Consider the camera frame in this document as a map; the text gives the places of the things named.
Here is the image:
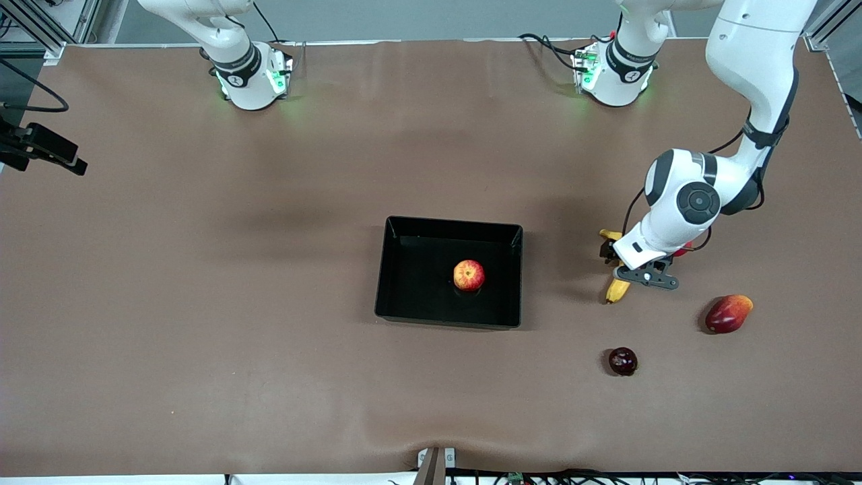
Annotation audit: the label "yellow banana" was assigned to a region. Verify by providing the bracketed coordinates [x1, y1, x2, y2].
[599, 229, 632, 304]

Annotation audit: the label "red yellow apple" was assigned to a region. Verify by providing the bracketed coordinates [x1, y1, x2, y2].
[453, 259, 486, 292]

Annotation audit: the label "black rectangular plastic box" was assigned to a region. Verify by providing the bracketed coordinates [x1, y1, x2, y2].
[374, 216, 524, 330]

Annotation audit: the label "red orange mango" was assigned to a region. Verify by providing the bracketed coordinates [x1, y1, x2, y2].
[705, 294, 754, 335]

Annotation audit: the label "dark purple plum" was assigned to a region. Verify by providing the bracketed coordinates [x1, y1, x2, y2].
[608, 347, 638, 377]

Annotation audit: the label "aluminium frame profile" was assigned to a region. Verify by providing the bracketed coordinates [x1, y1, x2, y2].
[805, 0, 862, 52]
[0, 0, 102, 65]

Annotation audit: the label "black left base cables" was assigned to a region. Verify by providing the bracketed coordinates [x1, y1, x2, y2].
[519, 30, 610, 72]

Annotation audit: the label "black right base cable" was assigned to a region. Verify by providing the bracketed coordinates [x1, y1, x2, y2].
[253, 0, 285, 43]

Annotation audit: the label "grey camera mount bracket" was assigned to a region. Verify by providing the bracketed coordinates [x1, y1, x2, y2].
[414, 447, 457, 485]

